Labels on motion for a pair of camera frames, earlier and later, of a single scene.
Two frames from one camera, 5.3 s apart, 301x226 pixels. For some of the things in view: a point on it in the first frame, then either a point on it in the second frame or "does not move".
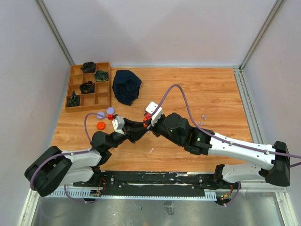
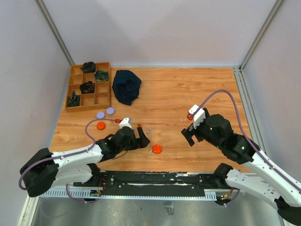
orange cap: (147, 117) -> (157, 149)
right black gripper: (153, 129) -> (188, 134)
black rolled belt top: (88, 67) does not move
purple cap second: (110, 110) does not move
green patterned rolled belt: (101, 76) does not move
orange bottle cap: (100, 125) does not move
